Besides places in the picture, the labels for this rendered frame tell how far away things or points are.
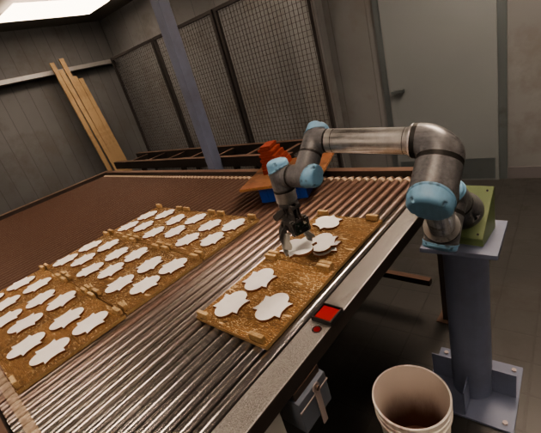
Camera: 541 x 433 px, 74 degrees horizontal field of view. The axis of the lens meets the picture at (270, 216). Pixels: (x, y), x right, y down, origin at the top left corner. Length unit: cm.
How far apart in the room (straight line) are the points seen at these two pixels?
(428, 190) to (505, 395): 142
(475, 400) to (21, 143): 630
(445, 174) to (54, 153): 631
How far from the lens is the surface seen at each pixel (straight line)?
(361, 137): 110
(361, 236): 157
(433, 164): 98
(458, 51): 411
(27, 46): 700
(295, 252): 133
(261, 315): 125
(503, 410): 214
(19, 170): 663
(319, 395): 119
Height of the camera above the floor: 170
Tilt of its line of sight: 23 degrees down
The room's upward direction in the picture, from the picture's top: 16 degrees counter-clockwise
